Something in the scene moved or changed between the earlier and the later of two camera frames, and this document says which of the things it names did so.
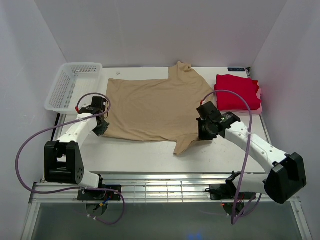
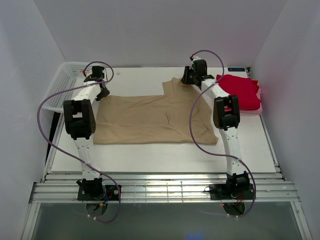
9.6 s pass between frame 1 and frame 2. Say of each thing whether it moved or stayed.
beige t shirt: moved
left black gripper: moved
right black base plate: stayed
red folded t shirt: stayed
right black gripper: moved
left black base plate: stayed
